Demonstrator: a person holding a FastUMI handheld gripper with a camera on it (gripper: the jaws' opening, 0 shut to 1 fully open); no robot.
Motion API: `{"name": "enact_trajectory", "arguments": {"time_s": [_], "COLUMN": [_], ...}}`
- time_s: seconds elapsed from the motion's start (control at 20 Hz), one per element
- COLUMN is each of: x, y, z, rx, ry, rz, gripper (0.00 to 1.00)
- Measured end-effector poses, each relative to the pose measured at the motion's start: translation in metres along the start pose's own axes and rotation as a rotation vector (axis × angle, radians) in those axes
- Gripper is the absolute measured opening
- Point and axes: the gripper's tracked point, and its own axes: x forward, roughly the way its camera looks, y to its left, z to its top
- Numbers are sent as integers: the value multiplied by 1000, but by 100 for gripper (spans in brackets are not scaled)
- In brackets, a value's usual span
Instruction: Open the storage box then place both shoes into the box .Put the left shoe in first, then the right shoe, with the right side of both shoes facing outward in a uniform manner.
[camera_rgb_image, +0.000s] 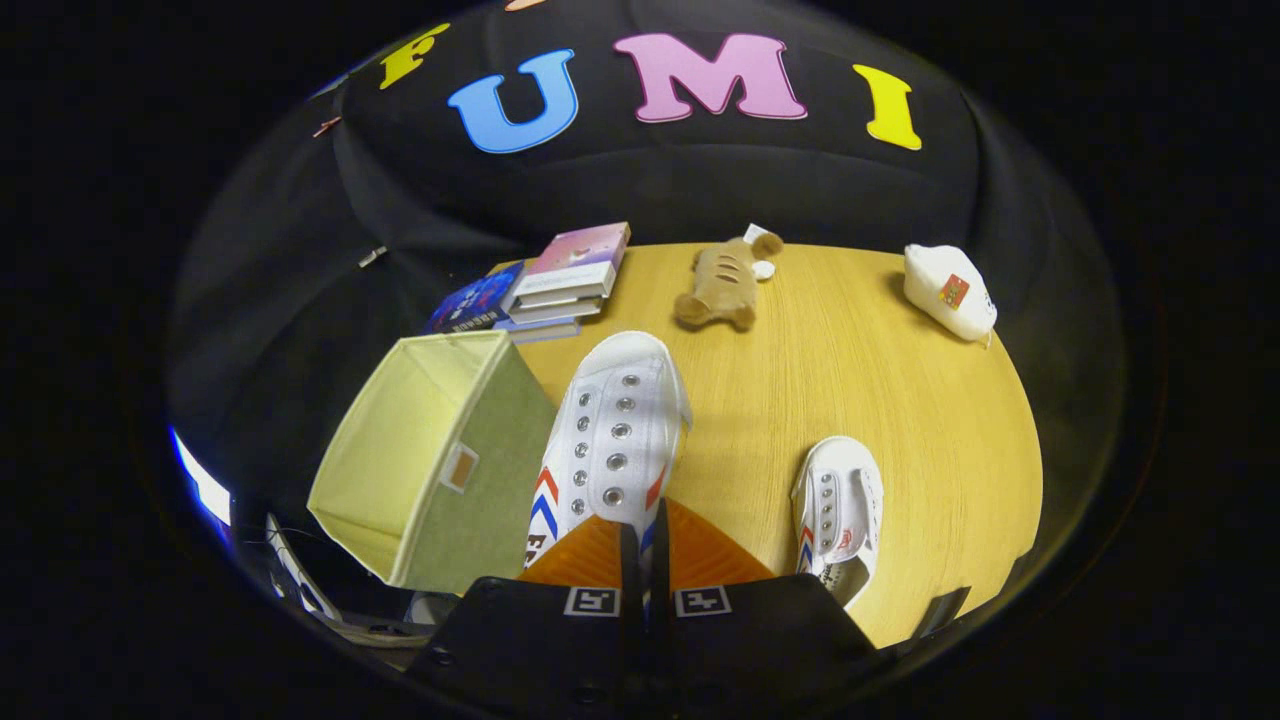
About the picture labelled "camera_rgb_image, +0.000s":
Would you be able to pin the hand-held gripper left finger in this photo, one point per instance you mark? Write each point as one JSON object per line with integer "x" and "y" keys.
{"x": 540, "y": 640}

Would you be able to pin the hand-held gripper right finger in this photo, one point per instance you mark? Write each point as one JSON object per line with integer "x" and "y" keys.
{"x": 760, "y": 630}

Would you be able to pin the white canvas shoe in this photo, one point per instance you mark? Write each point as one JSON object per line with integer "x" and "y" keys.
{"x": 835, "y": 500}
{"x": 610, "y": 430}

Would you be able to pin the green fabric storage box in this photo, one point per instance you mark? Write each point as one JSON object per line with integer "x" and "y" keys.
{"x": 420, "y": 450}

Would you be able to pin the black clamp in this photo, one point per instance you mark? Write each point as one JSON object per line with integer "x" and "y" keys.
{"x": 935, "y": 612}

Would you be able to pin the white metal bar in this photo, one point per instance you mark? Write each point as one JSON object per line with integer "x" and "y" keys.
{"x": 300, "y": 580}

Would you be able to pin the light blue book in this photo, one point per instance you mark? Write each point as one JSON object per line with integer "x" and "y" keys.
{"x": 540, "y": 331}

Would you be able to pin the thin grey book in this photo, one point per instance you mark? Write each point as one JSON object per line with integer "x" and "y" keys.
{"x": 550, "y": 314}

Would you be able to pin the thin white book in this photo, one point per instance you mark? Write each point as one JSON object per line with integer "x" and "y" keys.
{"x": 560, "y": 301}

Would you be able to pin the dark blue book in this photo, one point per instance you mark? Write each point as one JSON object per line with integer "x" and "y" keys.
{"x": 475, "y": 300}

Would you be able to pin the brown bread plush toy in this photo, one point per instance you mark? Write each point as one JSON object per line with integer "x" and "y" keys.
{"x": 722, "y": 285}

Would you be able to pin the lit computer screen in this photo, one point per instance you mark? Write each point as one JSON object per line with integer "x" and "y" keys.
{"x": 205, "y": 485}

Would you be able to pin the white plush toy red label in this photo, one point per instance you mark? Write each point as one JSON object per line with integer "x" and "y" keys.
{"x": 945, "y": 290}

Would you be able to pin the pink cover book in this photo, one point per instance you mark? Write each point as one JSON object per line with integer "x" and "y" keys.
{"x": 580, "y": 255}

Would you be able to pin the silver clip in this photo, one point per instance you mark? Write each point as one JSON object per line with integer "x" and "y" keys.
{"x": 372, "y": 257}

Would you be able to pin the pink clip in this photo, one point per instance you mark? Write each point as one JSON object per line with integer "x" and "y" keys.
{"x": 327, "y": 126}

